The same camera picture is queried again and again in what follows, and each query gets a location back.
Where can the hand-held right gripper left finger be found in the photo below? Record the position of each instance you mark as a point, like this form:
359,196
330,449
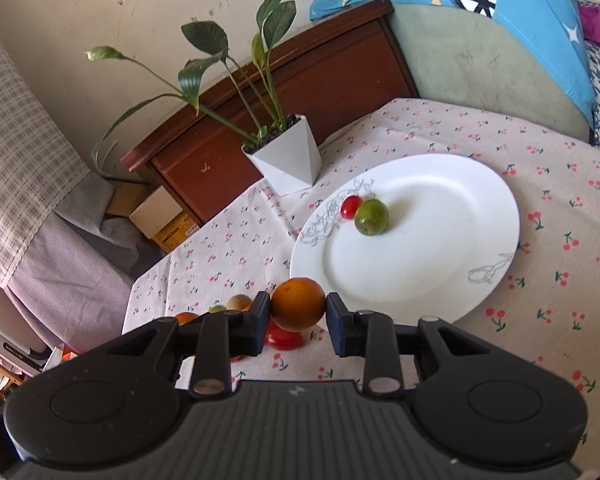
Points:
260,321

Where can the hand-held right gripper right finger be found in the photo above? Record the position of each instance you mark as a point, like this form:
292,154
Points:
336,325

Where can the brown kiwi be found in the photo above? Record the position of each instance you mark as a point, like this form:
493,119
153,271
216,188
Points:
239,302

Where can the red cherry tomato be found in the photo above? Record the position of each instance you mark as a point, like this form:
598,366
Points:
282,339
350,206

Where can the orange tangerine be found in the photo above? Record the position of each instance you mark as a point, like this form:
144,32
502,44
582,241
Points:
298,305
185,317

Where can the green citrus fruit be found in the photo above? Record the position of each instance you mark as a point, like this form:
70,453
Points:
372,217
216,308

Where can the white dinner plate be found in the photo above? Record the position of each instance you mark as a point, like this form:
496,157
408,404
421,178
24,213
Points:
420,245

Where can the open cardboard box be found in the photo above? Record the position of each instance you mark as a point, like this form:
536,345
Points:
155,212

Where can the potted plant in white pot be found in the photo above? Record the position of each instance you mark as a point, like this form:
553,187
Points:
290,160

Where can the flat cardboard box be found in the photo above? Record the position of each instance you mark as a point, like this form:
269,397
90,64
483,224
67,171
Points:
122,200

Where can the lilac striped cloth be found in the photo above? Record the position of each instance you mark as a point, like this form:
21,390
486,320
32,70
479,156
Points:
70,270

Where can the dark wooden cabinet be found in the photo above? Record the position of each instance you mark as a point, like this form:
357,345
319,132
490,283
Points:
330,85

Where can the cherry print tablecloth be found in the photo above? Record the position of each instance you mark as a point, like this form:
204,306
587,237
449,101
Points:
555,200

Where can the beige checkered cloth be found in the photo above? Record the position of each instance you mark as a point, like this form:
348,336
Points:
20,160

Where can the pale green cushion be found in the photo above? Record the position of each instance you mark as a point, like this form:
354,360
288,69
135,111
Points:
455,60

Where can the blue printed pillow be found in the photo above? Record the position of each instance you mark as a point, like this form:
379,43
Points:
530,20

